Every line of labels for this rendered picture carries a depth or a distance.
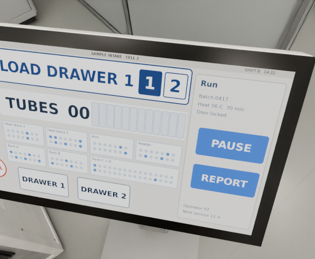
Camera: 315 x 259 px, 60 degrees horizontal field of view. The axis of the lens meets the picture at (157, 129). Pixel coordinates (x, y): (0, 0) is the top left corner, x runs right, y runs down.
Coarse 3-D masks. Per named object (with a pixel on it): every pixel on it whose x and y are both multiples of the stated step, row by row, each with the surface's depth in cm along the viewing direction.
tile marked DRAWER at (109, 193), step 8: (80, 184) 47; (88, 184) 47; (96, 184) 47; (104, 184) 46; (112, 184) 46; (120, 184) 46; (80, 192) 48; (88, 192) 48; (96, 192) 47; (104, 192) 47; (112, 192) 47; (120, 192) 46; (128, 192) 46; (88, 200) 48; (96, 200) 48; (104, 200) 48; (112, 200) 47; (120, 200) 47; (128, 200) 47; (128, 208) 47
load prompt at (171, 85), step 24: (0, 48) 40; (0, 72) 42; (24, 72) 41; (48, 72) 41; (72, 72) 40; (96, 72) 39; (120, 72) 39; (144, 72) 38; (168, 72) 38; (192, 72) 37; (120, 96) 40; (144, 96) 39; (168, 96) 39
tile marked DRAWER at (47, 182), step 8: (24, 168) 48; (24, 176) 49; (32, 176) 48; (40, 176) 48; (48, 176) 48; (56, 176) 47; (64, 176) 47; (24, 184) 49; (32, 184) 49; (40, 184) 49; (48, 184) 48; (56, 184) 48; (64, 184) 48; (40, 192) 49; (48, 192) 49; (56, 192) 49; (64, 192) 48
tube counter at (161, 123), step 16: (80, 112) 42; (96, 112) 42; (112, 112) 41; (128, 112) 41; (144, 112) 40; (160, 112) 40; (176, 112) 40; (112, 128) 42; (128, 128) 42; (144, 128) 41; (160, 128) 41; (176, 128) 40
